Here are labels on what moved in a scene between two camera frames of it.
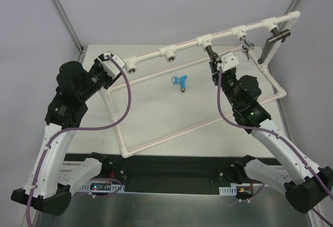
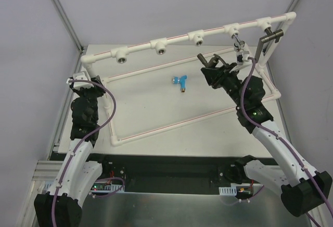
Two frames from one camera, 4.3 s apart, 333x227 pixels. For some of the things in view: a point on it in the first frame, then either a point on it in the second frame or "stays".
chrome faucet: (246, 46) to (241, 43)
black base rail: (172, 172) stays
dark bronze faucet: (213, 55) to (213, 62)
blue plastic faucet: (181, 80) stays
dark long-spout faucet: (271, 39) to (269, 36)
